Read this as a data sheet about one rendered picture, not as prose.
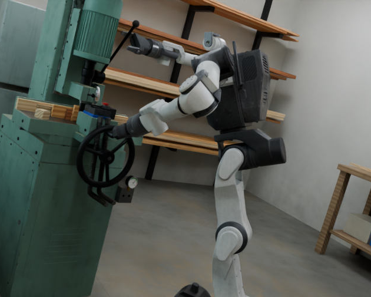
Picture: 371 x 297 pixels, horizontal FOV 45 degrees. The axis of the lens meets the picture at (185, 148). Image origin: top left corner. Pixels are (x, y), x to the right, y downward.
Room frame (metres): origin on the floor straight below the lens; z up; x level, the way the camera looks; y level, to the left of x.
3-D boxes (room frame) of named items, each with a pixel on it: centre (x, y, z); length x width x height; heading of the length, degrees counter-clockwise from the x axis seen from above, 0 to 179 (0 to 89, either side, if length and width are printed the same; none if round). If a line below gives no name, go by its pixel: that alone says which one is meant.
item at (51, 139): (2.14, 0.51, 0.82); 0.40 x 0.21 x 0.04; 132
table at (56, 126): (2.10, 0.48, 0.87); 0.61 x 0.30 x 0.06; 132
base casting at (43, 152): (2.27, 0.64, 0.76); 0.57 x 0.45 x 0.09; 42
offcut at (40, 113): (1.93, 0.65, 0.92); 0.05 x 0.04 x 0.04; 68
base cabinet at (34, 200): (2.27, 0.64, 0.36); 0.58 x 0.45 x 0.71; 42
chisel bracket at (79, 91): (2.20, 0.57, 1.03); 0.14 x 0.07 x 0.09; 42
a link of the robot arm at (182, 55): (2.39, 0.20, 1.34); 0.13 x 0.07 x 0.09; 117
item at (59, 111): (2.13, 0.55, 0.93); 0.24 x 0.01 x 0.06; 132
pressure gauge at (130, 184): (2.20, 0.22, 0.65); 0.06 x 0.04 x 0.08; 132
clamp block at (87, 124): (2.04, 0.43, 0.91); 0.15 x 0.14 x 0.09; 132
